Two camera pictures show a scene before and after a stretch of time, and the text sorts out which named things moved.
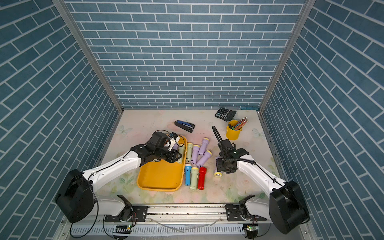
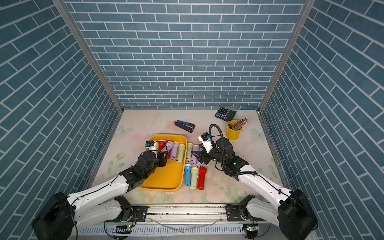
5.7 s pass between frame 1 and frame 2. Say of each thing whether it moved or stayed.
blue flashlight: stayed
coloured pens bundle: stayed
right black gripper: moved
